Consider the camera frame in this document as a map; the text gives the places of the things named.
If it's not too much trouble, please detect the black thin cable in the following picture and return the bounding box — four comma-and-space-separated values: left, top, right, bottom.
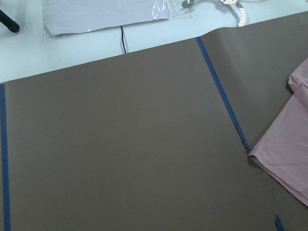
120, 26, 128, 54

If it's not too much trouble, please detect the black tripod leg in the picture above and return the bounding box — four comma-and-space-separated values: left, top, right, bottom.
0, 10, 20, 33

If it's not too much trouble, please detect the grey cardboard in plastic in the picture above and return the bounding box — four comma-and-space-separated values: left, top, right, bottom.
42, 0, 193, 37

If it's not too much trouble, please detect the white hook reaching stick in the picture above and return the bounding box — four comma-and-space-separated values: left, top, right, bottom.
218, 0, 247, 27

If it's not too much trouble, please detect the pink Snoopy t-shirt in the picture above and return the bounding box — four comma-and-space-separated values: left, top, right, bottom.
249, 60, 308, 205

